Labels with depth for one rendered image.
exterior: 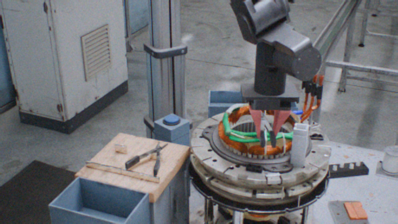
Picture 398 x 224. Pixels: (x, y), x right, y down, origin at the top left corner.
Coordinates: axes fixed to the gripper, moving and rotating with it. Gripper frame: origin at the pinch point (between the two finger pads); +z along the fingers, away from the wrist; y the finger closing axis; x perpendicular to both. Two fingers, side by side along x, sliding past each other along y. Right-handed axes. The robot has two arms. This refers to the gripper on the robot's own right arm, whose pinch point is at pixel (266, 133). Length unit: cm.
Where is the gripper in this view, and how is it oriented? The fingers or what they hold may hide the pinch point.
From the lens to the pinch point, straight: 95.1
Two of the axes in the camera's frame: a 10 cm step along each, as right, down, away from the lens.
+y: 10.0, 0.1, 0.0
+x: 0.0, -4.2, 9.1
